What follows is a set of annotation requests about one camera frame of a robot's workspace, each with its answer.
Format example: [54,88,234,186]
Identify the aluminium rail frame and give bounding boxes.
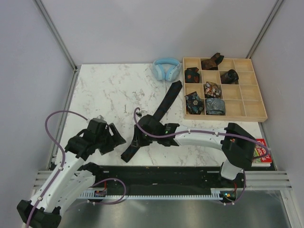
[22,68,293,228]

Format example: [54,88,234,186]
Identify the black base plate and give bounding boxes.
[82,164,245,195]

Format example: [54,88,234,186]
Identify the colourful patchwork rolled tie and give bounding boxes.
[204,82,221,98]

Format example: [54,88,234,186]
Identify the brown rolled tie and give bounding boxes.
[201,53,224,70]

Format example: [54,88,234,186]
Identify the white slotted cable duct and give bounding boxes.
[78,187,247,200]

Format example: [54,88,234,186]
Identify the grey blue rolled tie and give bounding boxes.
[205,98,226,115]

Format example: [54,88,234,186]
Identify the wooden compartment tray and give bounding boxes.
[182,57,268,122]

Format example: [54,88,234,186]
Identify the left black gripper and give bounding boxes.
[95,123,126,155]

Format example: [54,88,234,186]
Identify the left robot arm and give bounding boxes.
[17,118,126,228]

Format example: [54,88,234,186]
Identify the dark glossy rolled tie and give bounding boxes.
[220,69,239,84]

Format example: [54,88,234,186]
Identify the black orange-dotted rolled tie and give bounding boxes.
[185,67,200,83]

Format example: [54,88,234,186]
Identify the dark blue striped tie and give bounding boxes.
[121,81,182,162]

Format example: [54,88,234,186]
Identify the light blue headphones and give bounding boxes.
[152,57,182,82]

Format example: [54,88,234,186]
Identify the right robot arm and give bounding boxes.
[131,115,256,187]

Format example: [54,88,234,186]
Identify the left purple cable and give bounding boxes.
[26,110,126,225]

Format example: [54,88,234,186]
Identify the blue hexagon rolled tie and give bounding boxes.
[185,91,205,115]

